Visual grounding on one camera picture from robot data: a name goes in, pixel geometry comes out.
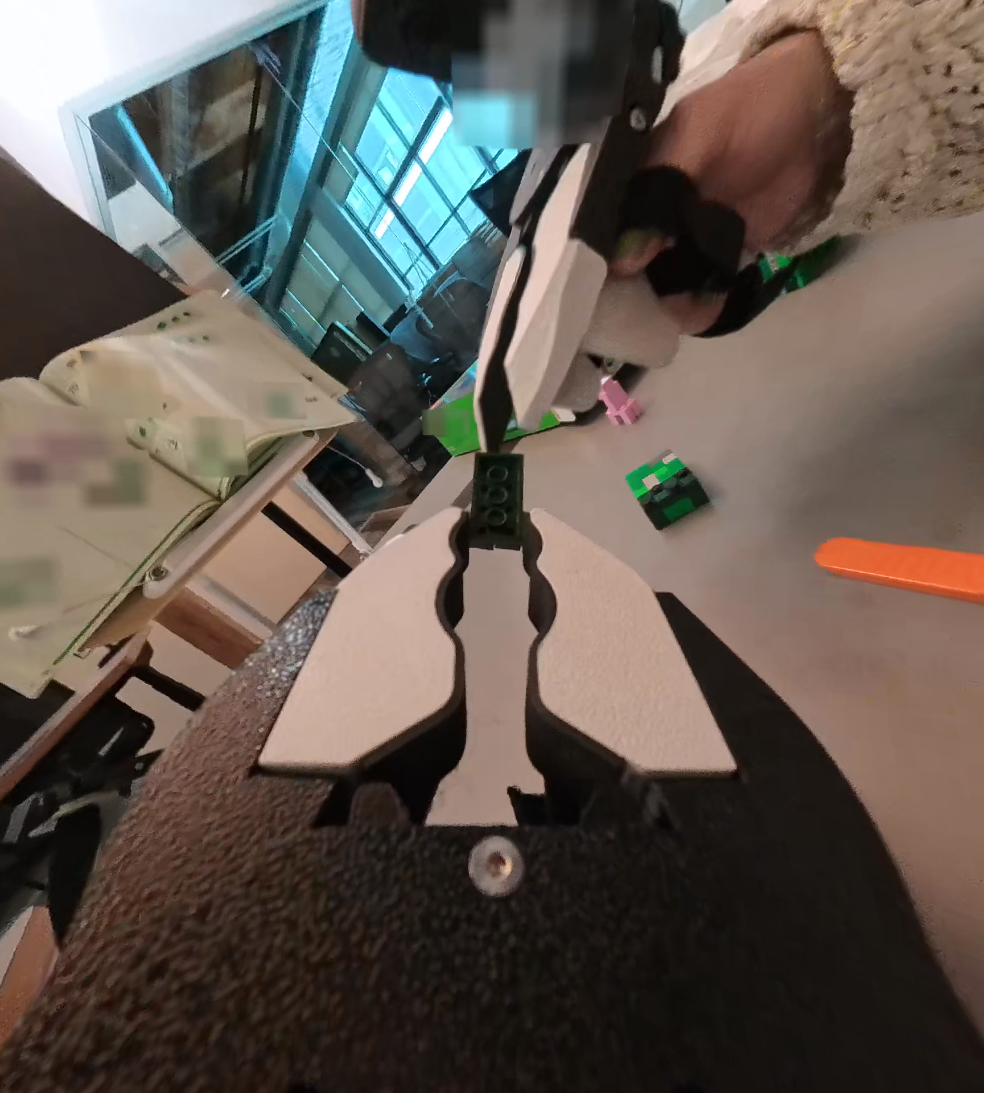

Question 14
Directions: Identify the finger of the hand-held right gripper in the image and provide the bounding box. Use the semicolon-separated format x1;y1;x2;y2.
502;142;609;433
474;225;537;454

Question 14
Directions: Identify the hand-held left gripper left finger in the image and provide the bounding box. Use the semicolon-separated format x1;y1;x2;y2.
257;507;470;778

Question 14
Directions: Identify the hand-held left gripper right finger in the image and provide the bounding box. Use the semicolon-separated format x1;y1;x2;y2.
526;509;739;779

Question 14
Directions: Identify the dark green lego brick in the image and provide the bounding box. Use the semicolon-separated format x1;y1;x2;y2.
471;453;532;549

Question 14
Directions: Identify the green cardboard lego box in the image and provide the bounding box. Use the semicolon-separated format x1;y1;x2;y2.
422;400;563;459

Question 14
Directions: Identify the pink lego pig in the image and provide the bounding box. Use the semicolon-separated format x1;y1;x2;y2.
598;376;643;426

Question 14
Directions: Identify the small green lego cube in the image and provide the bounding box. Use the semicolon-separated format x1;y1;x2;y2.
625;451;711;531

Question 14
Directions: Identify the tall green lego figure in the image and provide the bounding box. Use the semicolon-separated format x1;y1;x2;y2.
755;234;845;293

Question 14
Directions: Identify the person's right hand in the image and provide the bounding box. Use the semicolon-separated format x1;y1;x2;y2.
613;30;853;281

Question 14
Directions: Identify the wooden side table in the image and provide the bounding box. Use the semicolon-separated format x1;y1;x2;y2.
0;478;358;855

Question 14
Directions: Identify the white booklet stand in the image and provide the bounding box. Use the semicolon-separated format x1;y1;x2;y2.
143;427;341;601

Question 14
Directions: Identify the large glass window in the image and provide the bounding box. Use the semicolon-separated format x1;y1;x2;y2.
60;0;536;411

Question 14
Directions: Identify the orange brick separator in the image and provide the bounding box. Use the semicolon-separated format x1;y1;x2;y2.
813;537;984;615

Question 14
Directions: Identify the open instruction booklet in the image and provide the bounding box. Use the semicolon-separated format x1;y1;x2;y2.
0;289;358;700

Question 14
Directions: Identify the brown partition board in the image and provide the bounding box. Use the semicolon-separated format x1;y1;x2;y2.
0;111;191;404

